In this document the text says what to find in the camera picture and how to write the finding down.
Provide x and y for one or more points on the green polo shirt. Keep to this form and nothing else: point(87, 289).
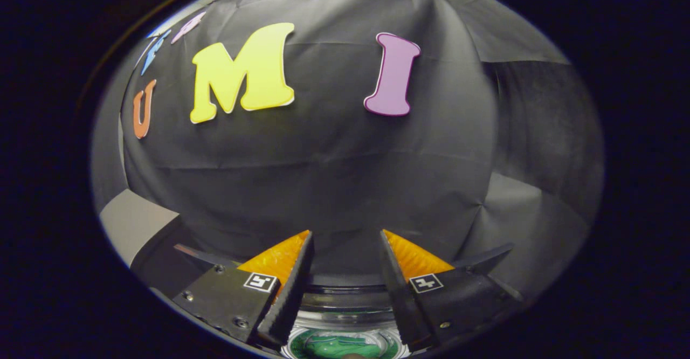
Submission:
point(345, 346)

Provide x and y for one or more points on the dark washing machine lid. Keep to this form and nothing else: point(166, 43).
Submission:
point(345, 299)

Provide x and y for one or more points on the beige and grey cabinet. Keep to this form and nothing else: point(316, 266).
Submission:
point(132, 224)

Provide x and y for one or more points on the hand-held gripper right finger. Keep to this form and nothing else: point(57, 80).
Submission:
point(401, 305)

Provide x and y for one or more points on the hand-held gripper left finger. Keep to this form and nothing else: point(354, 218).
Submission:
point(288, 305)

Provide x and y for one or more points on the dark grey washing machine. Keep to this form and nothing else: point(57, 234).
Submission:
point(392, 340)

